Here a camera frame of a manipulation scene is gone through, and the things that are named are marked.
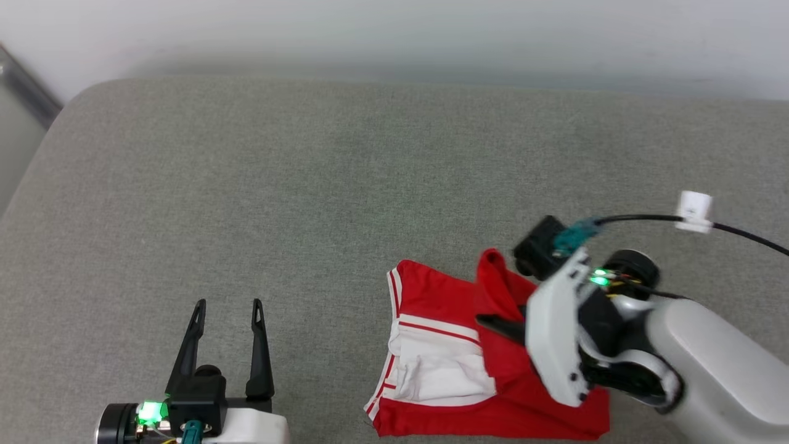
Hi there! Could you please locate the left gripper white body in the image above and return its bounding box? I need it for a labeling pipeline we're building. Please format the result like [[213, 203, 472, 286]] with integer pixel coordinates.
[[139, 397, 292, 444]]

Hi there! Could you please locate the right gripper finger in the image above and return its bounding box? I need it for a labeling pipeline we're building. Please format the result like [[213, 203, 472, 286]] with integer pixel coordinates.
[[475, 314, 528, 346]]

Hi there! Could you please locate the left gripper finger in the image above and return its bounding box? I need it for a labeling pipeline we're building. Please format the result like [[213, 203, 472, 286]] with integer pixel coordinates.
[[165, 299, 208, 397], [245, 298, 276, 399]]

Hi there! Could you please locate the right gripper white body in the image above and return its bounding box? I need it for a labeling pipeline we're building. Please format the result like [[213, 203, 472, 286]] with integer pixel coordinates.
[[524, 247, 623, 409]]

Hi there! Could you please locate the red white basketball jersey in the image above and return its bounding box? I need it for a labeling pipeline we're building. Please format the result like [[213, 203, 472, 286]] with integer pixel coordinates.
[[364, 248, 611, 442]]

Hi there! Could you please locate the black round right gripper motor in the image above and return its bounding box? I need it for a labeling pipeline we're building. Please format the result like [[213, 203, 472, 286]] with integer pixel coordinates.
[[607, 249, 661, 297]]

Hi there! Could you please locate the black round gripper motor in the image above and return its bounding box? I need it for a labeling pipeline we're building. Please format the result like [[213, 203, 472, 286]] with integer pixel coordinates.
[[94, 402, 141, 444], [607, 249, 661, 297]]

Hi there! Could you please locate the black round left gripper motor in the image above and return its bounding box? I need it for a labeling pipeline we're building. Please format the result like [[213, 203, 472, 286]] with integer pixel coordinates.
[[94, 402, 141, 444]]

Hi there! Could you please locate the grey fabric sofa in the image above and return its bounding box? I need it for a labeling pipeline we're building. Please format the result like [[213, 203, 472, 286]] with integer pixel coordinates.
[[0, 77, 789, 444]]

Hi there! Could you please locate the teal right camera connector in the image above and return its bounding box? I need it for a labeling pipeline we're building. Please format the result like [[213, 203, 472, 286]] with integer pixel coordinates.
[[552, 218, 603, 257]]

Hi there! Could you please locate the black right camera cable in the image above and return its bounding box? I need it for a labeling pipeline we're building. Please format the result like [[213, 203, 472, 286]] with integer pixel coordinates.
[[592, 213, 789, 257]]

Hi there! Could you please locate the white cable tag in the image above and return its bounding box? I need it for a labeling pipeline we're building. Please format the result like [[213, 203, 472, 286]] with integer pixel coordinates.
[[674, 191, 714, 234]]

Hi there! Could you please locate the grey metal wall post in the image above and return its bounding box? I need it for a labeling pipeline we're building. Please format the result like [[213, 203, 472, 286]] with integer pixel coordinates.
[[0, 42, 64, 130]]

